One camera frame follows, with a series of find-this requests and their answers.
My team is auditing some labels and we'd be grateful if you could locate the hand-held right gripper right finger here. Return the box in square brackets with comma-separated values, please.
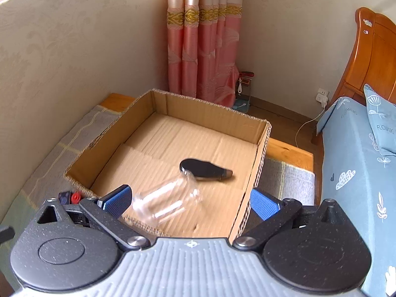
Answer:
[232, 188, 357, 252]

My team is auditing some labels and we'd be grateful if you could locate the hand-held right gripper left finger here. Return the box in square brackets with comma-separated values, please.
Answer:
[36, 184, 151, 252]

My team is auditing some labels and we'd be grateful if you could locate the clear glass jar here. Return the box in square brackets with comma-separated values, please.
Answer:
[131, 175, 203, 225]

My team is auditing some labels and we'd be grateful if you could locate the cardboard box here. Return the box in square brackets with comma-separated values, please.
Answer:
[63, 88, 272, 239]

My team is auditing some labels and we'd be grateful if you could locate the small black and red object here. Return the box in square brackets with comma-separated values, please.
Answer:
[58, 191, 83, 205]

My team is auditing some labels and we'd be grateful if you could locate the black oval flat object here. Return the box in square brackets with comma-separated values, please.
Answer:
[179, 158, 234, 183]

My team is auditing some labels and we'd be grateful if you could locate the grey plaid mat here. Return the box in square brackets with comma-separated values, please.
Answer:
[0, 104, 316, 285]

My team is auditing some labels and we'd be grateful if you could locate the blue printed bedsheet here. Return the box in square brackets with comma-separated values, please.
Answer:
[316, 97, 396, 297]

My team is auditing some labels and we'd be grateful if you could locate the clutter by curtain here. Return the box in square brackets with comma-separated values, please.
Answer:
[233, 83, 251, 112]

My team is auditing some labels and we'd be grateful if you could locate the dark object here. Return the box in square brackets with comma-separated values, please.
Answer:
[0, 226, 15, 244]

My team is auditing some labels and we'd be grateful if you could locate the blue printed pillow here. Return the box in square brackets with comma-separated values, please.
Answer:
[363, 83, 396, 157]

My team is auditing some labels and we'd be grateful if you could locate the pink curtain with gold band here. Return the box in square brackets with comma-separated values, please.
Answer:
[167, 0, 246, 107]

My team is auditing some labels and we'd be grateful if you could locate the wooden bed headboard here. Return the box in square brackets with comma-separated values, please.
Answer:
[332, 7, 396, 106]

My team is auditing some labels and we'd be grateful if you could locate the white charger cable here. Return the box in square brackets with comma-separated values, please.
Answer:
[295, 105, 325, 148]

